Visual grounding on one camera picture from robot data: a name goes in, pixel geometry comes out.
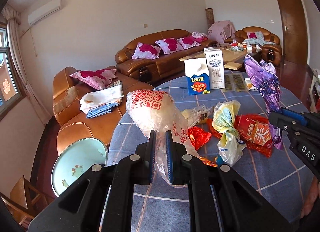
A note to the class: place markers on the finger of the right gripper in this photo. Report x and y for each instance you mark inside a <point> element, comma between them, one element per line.
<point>294,116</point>
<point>278,120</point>

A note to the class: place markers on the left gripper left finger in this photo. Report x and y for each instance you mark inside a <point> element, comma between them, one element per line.
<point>146,167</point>

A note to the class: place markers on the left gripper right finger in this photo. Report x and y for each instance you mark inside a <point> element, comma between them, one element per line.
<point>177,173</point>

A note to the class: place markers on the red snack package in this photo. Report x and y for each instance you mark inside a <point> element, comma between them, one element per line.
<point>255,132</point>

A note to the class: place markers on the red plastic bag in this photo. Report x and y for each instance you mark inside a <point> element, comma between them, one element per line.
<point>199,137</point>

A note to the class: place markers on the clear snack wrapper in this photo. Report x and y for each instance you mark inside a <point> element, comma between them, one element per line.
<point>197,116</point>

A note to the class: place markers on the purple floral plastic bag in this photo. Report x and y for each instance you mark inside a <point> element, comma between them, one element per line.
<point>263,76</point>

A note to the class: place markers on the clear bag red print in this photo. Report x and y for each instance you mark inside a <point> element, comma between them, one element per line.
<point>156,110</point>

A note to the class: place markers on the light blue trash bin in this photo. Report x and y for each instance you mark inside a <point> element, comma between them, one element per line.
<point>75,160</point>

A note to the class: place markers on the right hand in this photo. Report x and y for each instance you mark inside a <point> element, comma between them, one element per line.
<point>313,194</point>

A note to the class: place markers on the small white snack box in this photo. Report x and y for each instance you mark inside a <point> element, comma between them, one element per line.
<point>250,85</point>

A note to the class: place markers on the clear sachet strip right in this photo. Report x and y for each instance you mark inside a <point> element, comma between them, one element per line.
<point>239,83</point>

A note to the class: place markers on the clear sachet strip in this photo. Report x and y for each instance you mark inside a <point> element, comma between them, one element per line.
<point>239,83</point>
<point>228,84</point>

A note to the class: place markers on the yellow white plastic bag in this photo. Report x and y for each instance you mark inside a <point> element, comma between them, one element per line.
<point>230,145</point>

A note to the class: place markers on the blue checked tablecloth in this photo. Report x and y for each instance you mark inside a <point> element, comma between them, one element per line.
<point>283,179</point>

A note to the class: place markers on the clear sachet strip left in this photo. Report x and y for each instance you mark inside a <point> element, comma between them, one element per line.
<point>228,84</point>

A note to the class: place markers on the folded blue striped cloth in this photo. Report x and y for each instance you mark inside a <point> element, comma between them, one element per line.
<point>101,110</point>

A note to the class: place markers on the white box on coffee table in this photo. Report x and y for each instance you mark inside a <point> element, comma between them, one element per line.
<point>249,48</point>

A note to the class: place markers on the wooden coffee table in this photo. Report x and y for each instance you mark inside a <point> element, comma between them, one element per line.
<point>233,60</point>

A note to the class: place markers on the brown leather armchair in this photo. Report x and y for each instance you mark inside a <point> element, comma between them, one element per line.
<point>268,42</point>

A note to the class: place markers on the blue LOOK milk carton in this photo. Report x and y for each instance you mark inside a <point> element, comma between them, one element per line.
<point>197,73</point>

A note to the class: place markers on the white tall milk carton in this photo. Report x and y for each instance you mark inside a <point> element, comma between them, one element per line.
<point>214,60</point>

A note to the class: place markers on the folded white cloth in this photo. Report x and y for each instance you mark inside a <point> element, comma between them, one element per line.
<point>95,99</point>

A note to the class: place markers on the brown leather long sofa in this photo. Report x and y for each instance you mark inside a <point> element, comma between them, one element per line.
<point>154,70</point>

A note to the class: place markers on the brown wooden door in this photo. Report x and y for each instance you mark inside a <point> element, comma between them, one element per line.
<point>295,35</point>

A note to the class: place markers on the pink red pillow on chaise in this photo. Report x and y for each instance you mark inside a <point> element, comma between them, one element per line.
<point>98,79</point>

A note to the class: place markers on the pink covered chair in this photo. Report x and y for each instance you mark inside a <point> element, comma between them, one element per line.
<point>220,31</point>

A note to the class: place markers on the pink pillow left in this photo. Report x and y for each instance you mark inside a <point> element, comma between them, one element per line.
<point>146,51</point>

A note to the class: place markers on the pink pillow middle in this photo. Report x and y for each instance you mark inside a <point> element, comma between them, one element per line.
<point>169,45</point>

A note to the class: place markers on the pink pillow right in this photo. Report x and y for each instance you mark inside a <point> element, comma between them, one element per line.
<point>188,42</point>

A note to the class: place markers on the wooden chair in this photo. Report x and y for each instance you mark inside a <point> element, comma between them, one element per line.
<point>25,202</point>

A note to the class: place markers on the tall patterned floor lamp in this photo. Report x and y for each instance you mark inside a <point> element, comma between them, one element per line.
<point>209,17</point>

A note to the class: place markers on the window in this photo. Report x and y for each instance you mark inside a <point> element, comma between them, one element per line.
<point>11,88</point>

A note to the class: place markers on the white air conditioner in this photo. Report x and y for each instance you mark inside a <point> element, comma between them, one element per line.
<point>44,11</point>

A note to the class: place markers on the beige curtain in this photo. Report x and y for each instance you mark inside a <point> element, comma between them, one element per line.
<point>13,18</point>

